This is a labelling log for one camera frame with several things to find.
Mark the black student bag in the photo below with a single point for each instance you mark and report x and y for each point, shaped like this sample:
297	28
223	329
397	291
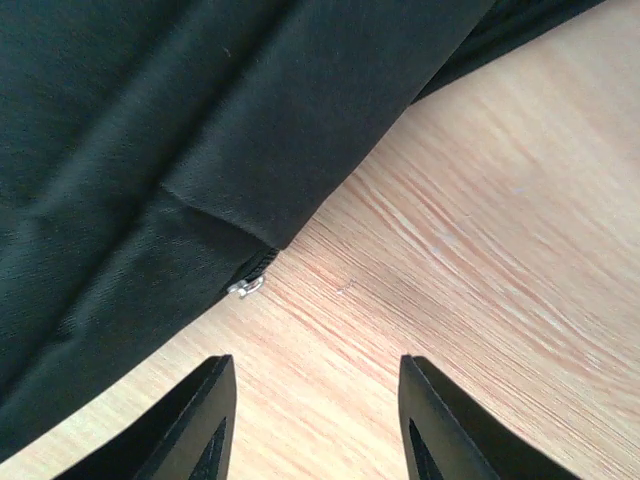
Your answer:
154	153

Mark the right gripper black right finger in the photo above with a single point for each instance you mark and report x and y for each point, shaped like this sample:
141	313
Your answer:
448	435

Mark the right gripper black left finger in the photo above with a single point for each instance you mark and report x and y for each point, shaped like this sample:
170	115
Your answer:
187	434

